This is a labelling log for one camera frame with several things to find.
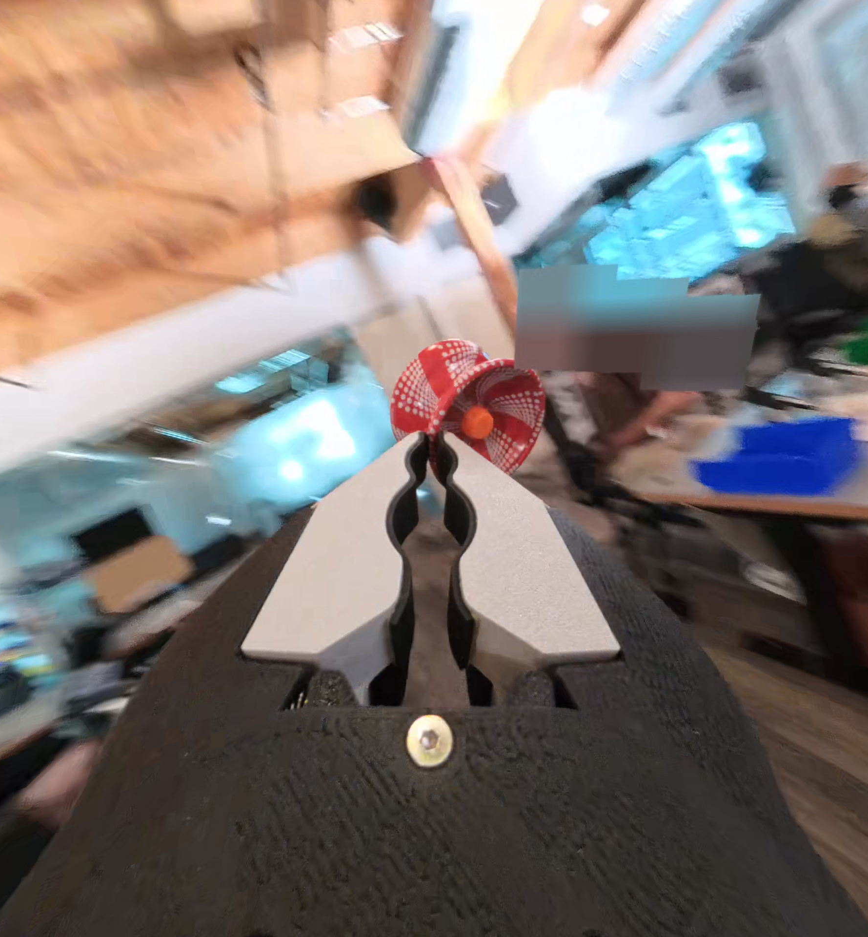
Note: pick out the grey work table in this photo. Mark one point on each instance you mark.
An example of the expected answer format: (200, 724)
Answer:
(829, 505)

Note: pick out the black monitor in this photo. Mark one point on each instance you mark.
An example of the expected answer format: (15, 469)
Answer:
(112, 530)

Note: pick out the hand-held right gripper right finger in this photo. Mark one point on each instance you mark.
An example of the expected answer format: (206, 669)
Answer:
(536, 586)

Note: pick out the cardboard box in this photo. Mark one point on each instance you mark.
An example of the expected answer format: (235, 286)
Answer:
(866, 600)

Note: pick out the wooden post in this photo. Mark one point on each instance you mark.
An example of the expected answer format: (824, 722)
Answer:
(478, 234)

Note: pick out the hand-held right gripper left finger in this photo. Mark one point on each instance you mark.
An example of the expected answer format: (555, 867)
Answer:
(332, 586)

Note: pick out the tan chair back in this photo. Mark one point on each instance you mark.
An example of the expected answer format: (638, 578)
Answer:
(138, 574)

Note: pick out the large blue parts bin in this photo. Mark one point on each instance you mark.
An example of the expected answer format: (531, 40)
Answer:
(778, 457)

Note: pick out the red white yo-yo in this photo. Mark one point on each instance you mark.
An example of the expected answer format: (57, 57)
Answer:
(500, 403)

